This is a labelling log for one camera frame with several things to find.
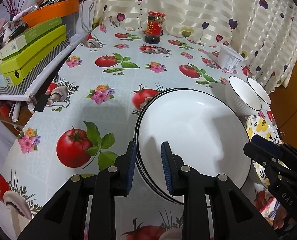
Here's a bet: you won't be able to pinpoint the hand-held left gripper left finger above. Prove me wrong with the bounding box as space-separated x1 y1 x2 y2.
17 141 138 240

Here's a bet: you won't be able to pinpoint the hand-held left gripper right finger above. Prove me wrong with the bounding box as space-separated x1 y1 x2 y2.
161 141 280 240

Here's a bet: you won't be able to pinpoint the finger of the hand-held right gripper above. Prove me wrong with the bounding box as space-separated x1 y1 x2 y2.
252 134 284 160
243 142 282 178

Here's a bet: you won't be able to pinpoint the yellow floral plate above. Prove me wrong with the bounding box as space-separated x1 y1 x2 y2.
245 114 284 188

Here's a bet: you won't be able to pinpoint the white black-rimmed plate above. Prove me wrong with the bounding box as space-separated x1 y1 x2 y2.
135 91 185 205
136 88 252 200
135 90 189 202

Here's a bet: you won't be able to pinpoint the white ribbed bowl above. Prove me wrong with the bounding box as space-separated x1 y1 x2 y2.
247 77 272 105
225 76 262 117

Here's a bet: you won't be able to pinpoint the white plastic tub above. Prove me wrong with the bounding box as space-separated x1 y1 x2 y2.
217 44 245 72

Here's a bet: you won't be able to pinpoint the vegetable print tablecloth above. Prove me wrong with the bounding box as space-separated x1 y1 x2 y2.
0 25 289 240

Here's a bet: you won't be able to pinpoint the black white striped box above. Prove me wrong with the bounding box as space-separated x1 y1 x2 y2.
0 41 71 95

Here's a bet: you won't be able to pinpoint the lime green flat box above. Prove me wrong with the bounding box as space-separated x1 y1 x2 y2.
0 24 67 74
1 37 70 85

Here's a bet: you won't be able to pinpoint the red-label sauce jar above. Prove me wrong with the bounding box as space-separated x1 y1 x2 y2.
144 11 164 44

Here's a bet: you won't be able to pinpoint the heart print curtain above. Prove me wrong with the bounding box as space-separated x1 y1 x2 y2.
92 0 297 93

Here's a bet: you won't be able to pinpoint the pale green flat box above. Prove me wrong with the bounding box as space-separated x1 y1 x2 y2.
0 16 64 60

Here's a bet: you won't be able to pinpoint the orange tray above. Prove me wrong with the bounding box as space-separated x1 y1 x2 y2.
22 0 79 27

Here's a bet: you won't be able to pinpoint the black hair brush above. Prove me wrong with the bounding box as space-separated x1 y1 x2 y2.
8 22 29 40

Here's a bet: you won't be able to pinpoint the pink flower branches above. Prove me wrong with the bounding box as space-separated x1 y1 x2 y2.
1 0 22 18

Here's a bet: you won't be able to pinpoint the white cable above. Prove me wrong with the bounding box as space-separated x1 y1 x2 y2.
80 0 99 33

